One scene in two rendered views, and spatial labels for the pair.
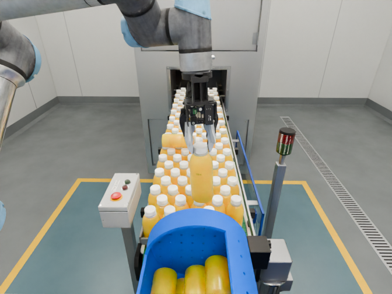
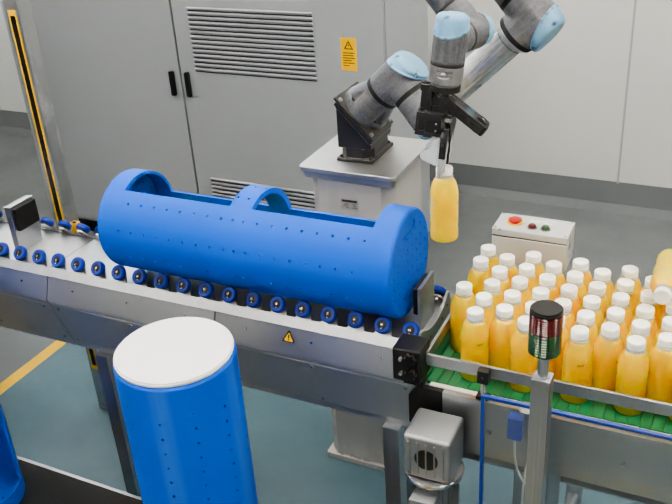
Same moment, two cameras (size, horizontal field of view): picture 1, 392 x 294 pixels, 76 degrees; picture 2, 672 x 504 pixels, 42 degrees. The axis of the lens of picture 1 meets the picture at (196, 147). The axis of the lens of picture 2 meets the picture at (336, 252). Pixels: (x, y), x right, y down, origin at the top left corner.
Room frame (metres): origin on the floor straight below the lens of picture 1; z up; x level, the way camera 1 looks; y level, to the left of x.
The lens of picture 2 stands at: (1.18, -1.79, 2.15)
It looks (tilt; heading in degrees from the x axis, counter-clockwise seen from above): 28 degrees down; 116
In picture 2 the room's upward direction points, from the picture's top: 4 degrees counter-clockwise
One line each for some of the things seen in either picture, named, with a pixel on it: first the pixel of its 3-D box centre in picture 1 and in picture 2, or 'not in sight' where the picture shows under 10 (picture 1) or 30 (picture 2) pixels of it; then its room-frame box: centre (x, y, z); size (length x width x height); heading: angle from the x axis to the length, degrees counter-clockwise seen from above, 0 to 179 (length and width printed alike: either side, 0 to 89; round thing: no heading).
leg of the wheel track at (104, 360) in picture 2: not in sight; (122, 429); (-0.52, -0.06, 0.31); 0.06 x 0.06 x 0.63; 89
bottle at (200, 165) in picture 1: (201, 174); (444, 206); (0.59, -0.02, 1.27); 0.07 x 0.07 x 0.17
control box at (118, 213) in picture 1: (122, 198); (532, 241); (0.74, 0.28, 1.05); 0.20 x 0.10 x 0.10; 179
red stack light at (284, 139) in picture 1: (286, 136); (546, 320); (0.91, -0.37, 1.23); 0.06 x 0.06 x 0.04
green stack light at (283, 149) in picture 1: (284, 146); (544, 340); (0.91, -0.37, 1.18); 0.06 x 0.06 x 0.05
